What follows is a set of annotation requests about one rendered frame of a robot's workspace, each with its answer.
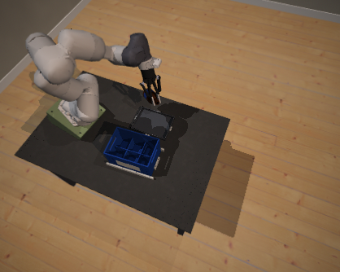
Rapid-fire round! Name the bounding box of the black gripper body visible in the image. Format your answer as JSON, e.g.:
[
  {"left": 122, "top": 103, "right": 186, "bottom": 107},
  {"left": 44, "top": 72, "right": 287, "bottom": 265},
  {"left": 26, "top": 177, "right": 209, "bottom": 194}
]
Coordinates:
[{"left": 141, "top": 68, "right": 157, "bottom": 85}]

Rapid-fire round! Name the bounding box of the dark blue divided crate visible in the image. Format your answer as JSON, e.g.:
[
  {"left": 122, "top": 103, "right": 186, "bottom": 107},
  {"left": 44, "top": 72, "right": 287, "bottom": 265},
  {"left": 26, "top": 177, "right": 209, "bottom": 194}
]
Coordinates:
[{"left": 103, "top": 127, "right": 161, "bottom": 176}]

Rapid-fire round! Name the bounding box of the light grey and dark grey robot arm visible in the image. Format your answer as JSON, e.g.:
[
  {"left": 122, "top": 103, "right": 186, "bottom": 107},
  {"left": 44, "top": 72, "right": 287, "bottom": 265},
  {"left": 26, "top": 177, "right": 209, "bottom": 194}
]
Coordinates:
[{"left": 26, "top": 29, "right": 162, "bottom": 126}]

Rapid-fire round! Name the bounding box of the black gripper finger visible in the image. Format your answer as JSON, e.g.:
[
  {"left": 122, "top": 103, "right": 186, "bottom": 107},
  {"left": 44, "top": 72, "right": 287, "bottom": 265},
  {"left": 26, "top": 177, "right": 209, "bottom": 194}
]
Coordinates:
[
  {"left": 140, "top": 80, "right": 155, "bottom": 106},
  {"left": 152, "top": 75, "right": 161, "bottom": 103}
]

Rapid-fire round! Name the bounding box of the brown glass bottle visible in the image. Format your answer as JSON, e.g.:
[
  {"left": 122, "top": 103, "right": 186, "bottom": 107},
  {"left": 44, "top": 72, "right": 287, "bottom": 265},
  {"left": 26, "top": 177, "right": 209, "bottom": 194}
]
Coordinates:
[{"left": 143, "top": 89, "right": 159, "bottom": 105}]

